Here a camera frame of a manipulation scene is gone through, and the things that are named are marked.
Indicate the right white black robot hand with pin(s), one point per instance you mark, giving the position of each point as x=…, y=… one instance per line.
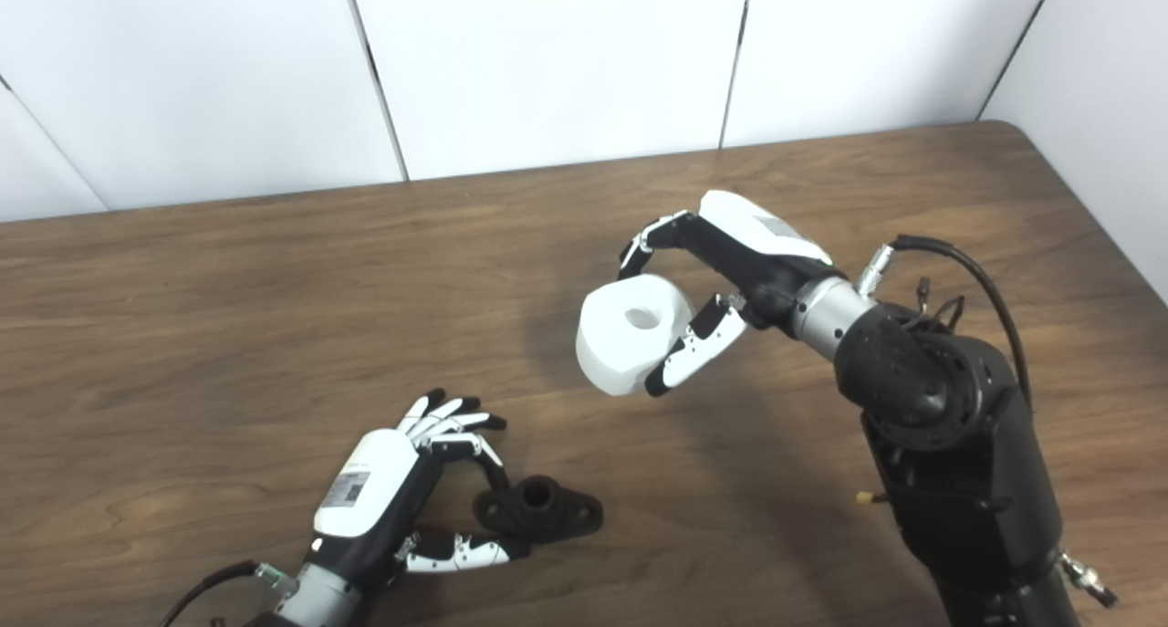
x=757, y=244

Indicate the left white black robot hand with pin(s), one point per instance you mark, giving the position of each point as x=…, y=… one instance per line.
x=365, y=485

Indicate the black flanged holder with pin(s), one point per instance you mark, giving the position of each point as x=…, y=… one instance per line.
x=547, y=516

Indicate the round white piece with holes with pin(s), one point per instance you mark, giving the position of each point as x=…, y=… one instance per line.
x=611, y=344

